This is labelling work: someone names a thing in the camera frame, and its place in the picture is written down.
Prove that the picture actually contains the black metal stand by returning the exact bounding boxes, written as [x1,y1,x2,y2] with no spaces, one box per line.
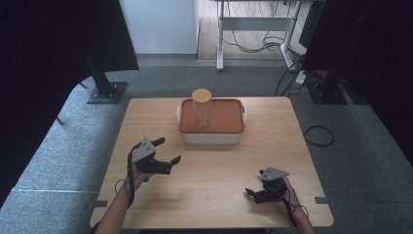
[85,53,130,105]
[306,69,349,106]

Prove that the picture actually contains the tangled black cables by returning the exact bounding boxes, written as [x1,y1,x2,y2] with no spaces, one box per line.
[222,0,306,55]

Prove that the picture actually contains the person's right hand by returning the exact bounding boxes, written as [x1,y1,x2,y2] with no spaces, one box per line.
[275,176,302,213]

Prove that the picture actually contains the black upright panel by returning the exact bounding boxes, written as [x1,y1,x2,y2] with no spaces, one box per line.
[298,0,326,50]

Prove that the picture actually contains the white desk frame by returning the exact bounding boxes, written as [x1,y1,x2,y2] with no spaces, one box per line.
[208,0,325,73]

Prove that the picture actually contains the white box with orange lid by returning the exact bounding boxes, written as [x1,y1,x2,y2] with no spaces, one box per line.
[176,97,247,146]

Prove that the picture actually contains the looped black floor cable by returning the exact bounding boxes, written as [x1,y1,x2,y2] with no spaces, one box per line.
[303,125,336,148]

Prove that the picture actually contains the hand-held gripper cable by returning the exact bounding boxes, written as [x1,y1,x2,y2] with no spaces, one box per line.
[114,142,144,210]
[271,186,310,230]

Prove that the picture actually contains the grey tape strip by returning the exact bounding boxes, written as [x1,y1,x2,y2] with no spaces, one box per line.
[314,196,337,208]
[85,199,109,211]

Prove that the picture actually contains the black curtain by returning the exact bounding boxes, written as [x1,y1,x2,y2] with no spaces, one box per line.
[301,0,413,168]
[0,0,140,209]

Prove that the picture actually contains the person's left hand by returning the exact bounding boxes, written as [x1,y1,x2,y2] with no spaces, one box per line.
[124,169,154,193]

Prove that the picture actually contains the glass jar with yellow lid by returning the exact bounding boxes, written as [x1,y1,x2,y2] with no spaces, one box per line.
[191,88,213,133]

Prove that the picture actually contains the long black floor cable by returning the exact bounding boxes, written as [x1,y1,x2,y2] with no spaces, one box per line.
[274,58,306,98]

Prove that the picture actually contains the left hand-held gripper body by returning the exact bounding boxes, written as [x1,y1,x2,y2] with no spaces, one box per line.
[131,136,173,176]

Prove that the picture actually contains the white power strip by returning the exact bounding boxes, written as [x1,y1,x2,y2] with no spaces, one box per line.
[294,70,308,87]

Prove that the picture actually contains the right hand-held gripper cable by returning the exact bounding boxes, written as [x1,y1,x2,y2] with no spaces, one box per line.
[271,186,310,230]

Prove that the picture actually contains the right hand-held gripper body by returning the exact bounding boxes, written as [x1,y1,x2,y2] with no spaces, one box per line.
[252,167,290,206]

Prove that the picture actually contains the left hand-held gripper cable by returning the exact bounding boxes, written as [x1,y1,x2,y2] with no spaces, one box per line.
[114,142,144,210]

